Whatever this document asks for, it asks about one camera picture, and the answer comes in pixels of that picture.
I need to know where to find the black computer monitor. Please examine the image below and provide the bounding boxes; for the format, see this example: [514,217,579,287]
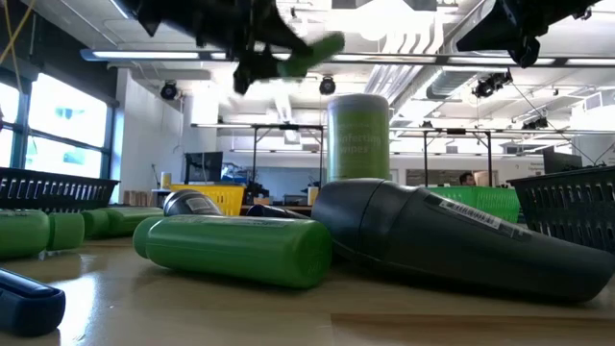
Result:
[184,151,225,185]
[541,146,583,175]

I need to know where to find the yellow hanging cable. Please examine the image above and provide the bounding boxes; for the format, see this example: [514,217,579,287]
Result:
[0,0,37,66]

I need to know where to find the black plastic basket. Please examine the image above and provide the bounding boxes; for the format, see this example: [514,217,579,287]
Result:
[506,165,615,256]
[0,166,120,214]

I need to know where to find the green disinfecting wipes canister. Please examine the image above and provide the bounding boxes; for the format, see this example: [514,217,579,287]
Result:
[326,93,391,183]

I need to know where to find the brown cardboard boxes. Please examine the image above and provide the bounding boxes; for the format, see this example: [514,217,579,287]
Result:
[122,189,156,208]

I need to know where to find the blue disposable razor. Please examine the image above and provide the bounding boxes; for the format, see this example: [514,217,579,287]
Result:
[0,267,67,337]

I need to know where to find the black ceiling spotlight cluster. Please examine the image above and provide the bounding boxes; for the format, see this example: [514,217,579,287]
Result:
[471,69,514,100]
[521,116,550,132]

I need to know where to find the black workstation frame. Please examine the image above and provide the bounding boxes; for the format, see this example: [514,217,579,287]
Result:
[249,123,327,191]
[421,127,495,188]

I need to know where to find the green plastic basket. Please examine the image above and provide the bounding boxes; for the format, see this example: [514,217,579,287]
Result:
[425,185,522,224]

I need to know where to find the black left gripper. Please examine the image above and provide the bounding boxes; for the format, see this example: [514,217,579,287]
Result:
[138,0,313,96]

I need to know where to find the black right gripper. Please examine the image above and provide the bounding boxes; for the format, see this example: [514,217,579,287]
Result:
[455,0,602,68]

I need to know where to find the grey deodorant stick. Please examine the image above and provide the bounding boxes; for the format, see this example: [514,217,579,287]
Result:
[162,188,224,217]
[310,178,615,304]

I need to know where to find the silver ceiling air duct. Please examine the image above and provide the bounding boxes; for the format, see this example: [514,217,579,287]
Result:
[364,0,558,114]

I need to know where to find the yellow plastic basket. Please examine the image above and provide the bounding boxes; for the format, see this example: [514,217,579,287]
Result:
[170,184,246,217]

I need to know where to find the green plastic travel bottle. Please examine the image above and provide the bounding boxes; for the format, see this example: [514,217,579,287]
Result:
[80,206,165,240]
[277,31,346,80]
[132,213,333,290]
[0,209,86,261]

